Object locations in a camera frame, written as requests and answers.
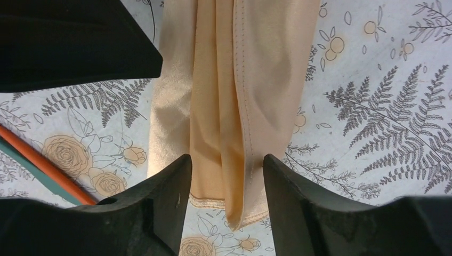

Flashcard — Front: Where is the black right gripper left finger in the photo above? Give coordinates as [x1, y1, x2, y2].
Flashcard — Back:
[1, 154, 192, 255]

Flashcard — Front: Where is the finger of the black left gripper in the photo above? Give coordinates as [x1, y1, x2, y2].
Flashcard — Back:
[1, 1, 163, 93]

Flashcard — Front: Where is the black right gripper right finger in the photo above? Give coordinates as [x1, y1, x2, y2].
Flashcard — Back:
[263, 154, 451, 255]

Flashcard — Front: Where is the orange cloth napkin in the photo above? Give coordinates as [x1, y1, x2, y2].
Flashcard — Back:
[148, 1, 320, 230]

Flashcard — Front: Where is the orange plastic fork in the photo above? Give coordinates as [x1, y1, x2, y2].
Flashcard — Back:
[1, 125, 96, 205]

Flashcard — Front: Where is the teal plastic knife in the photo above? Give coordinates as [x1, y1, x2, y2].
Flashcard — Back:
[1, 139, 81, 207]

